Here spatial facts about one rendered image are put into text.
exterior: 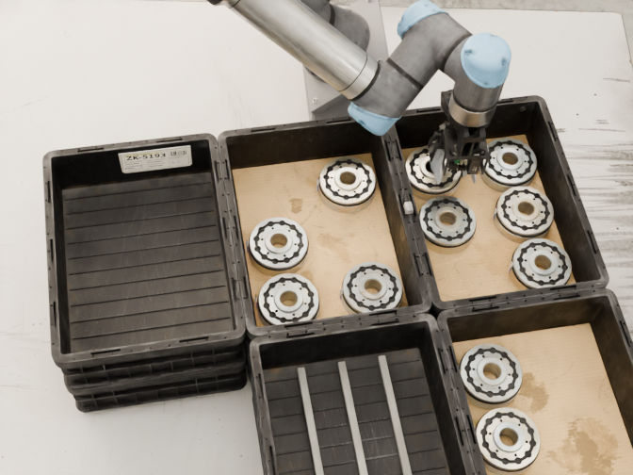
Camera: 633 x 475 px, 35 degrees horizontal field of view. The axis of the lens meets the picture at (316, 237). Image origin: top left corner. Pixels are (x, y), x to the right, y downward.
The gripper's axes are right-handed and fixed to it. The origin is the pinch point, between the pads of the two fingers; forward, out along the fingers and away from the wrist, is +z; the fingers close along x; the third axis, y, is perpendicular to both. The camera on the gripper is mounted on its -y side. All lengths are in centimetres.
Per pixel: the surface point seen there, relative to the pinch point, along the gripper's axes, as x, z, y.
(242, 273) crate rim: -38.1, -7.5, 24.3
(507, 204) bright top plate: 9.1, -0.8, 8.5
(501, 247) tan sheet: 7.7, 2.4, 15.3
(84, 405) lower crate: -66, 14, 38
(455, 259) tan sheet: -0.9, 2.4, 17.5
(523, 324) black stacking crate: 8.2, -0.6, 31.8
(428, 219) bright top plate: -5.3, -0.4, 10.8
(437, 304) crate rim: -7.2, -7.6, 31.1
